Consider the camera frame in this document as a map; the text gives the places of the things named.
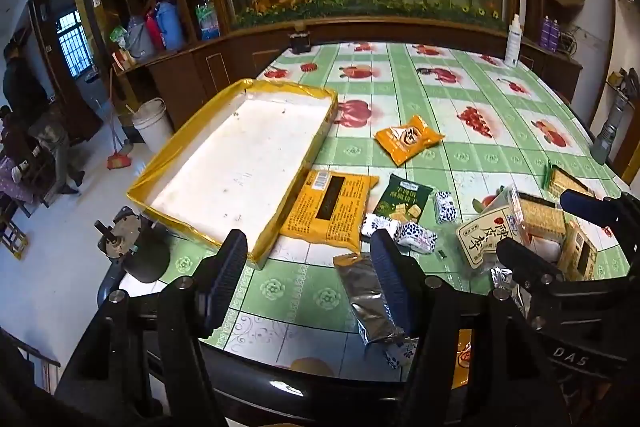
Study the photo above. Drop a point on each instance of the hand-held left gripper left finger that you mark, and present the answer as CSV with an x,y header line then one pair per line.
x,y
231,264

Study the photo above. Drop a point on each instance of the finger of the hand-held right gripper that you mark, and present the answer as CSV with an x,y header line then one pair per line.
x,y
525,257
580,204

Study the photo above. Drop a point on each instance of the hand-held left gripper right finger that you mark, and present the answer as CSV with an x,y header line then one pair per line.
x,y
394,287

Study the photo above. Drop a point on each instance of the silver foil snack packet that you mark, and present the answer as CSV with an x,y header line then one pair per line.
x,y
364,297

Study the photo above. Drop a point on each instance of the white and blue candy packet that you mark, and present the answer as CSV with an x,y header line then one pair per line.
x,y
446,207
416,237
399,353
376,224

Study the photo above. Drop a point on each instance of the green cracker packet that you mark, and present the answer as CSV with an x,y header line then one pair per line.
x,y
402,202

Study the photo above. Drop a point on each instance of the small orange snack packet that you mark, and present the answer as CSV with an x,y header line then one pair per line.
x,y
407,139
464,354

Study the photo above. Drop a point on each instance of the white tray with yellow rim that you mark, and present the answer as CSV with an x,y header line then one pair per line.
x,y
235,167

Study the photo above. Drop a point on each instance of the large orange snack packet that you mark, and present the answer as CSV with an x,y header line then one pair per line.
x,y
325,212

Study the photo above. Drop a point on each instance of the small silver foil wrapper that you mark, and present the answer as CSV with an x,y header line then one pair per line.
x,y
501,278

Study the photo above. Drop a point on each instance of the orange snack box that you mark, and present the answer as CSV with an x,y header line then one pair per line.
x,y
580,252

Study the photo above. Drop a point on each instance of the clear bag with beige label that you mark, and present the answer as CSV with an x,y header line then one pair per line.
x,y
484,232

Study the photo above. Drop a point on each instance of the silver flashlight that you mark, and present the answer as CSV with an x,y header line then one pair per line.
x,y
607,132

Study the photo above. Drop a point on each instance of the grey motor with black wheel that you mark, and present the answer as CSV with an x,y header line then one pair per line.
x,y
142,257

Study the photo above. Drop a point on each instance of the fruit print green tablecloth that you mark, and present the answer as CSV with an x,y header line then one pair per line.
x,y
450,167

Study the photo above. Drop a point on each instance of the red broom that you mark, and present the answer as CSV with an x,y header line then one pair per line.
x,y
119,159

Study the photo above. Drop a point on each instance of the white plastic bucket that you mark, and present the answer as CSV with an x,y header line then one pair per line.
x,y
154,127

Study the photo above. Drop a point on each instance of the white spray bottle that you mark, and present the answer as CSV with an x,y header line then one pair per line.
x,y
513,44

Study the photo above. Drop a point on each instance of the wooden stool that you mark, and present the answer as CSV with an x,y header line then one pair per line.
x,y
12,239

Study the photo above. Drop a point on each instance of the black jar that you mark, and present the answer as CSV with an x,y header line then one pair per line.
x,y
300,43

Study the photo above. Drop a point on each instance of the grey thermos jug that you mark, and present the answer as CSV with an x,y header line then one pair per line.
x,y
139,39

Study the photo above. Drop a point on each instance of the red thermos flask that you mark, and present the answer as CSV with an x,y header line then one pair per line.
x,y
154,32

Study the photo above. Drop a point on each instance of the blue thermos flask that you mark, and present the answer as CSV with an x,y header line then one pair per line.
x,y
171,27

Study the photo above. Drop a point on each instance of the clear plastic water bottle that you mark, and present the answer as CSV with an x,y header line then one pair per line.
x,y
207,19

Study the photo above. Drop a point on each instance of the green plastic bag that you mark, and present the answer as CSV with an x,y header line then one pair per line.
x,y
118,35

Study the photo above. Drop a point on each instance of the barred window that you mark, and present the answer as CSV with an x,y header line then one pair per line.
x,y
74,42

